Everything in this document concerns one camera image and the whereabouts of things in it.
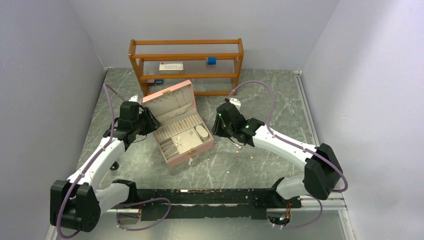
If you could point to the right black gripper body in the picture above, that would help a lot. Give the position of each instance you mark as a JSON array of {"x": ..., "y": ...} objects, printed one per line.
[{"x": 222, "y": 130}]

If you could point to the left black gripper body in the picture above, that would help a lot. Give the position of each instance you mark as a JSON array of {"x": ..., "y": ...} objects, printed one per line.
[{"x": 145, "y": 123}]

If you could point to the pink jewelry box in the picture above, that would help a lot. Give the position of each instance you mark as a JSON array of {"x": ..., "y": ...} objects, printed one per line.
[{"x": 175, "y": 108}]

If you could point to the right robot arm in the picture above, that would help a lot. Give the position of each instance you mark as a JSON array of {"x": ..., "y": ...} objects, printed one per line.
[{"x": 321, "y": 168}]

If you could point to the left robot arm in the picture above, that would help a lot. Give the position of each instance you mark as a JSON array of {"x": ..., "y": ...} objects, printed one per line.
[{"x": 78, "y": 202}]

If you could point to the beige watch pillow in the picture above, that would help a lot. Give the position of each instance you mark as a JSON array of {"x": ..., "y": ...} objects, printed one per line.
[{"x": 202, "y": 132}]

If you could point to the gold pearl bangle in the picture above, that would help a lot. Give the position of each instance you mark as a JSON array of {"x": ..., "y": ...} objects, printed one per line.
[{"x": 238, "y": 146}]

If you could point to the small blue block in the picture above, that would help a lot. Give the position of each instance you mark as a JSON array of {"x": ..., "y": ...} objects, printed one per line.
[{"x": 159, "y": 81}]

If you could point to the red emergency stop button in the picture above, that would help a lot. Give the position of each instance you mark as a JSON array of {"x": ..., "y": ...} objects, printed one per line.
[{"x": 114, "y": 166}]

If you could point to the white red-print box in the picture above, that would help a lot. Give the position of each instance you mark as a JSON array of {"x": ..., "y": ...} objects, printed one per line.
[{"x": 171, "y": 67}]

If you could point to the orange wooden shelf rack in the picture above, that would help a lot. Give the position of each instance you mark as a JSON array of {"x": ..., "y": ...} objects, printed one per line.
[{"x": 145, "y": 57}]

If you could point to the blue cube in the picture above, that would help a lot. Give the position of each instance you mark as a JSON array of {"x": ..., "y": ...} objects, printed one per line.
[{"x": 211, "y": 61}]

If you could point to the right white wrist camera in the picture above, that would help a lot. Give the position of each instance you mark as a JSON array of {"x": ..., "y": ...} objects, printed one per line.
[{"x": 235, "y": 102}]

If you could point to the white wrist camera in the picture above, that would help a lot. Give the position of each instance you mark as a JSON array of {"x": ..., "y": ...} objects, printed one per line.
[
  {"x": 134, "y": 98},
  {"x": 235, "y": 102}
]

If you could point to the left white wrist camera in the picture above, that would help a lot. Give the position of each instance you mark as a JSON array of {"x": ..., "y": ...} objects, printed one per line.
[{"x": 134, "y": 98}]

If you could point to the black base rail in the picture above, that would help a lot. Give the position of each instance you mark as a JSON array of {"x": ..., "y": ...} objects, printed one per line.
[{"x": 252, "y": 203}]

